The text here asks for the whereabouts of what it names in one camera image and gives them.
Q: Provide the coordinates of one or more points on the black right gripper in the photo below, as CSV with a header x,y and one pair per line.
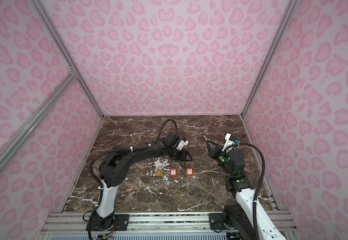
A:
x,y
214,153

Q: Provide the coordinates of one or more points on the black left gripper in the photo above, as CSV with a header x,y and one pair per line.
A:
x,y
184,156

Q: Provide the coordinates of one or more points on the brass padlock silver shackle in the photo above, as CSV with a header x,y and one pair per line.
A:
x,y
160,173

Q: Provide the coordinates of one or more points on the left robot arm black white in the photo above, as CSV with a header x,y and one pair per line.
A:
x,y
111,168

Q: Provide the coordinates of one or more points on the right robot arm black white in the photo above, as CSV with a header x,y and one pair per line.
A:
x,y
247,216

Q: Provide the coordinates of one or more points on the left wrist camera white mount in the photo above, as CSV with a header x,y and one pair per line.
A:
x,y
182,143

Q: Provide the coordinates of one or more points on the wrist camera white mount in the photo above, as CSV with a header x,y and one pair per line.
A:
x,y
182,143
230,139

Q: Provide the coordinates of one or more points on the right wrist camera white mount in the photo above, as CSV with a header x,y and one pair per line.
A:
x,y
230,139

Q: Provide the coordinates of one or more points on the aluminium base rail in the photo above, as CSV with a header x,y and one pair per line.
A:
x,y
142,226

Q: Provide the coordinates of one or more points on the right corner aluminium post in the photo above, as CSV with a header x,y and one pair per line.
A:
x,y
284,23

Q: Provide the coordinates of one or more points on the corner aluminium post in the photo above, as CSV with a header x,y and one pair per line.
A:
x,y
50,27
284,23

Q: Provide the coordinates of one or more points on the left diagonal aluminium frame bar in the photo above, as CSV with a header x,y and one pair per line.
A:
x,y
19,139

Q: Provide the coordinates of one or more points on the left corner aluminium post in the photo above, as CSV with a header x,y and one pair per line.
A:
x,y
50,27

